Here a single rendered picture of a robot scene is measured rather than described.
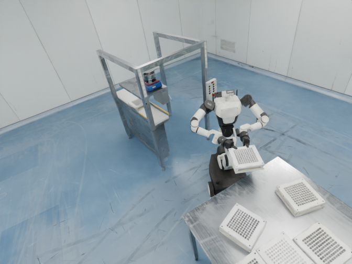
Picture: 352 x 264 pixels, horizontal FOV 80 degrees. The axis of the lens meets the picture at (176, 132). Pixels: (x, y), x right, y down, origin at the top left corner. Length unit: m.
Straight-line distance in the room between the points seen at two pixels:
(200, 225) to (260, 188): 0.61
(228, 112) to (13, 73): 4.63
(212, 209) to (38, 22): 4.89
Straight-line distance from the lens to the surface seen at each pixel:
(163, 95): 2.70
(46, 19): 5.53
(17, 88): 5.78
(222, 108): 2.25
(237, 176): 2.93
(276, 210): 1.91
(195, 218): 1.81
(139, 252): 2.74
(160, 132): 3.10
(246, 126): 2.22
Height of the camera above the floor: 2.45
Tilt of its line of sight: 39 degrees down
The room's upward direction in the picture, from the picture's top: 10 degrees counter-clockwise
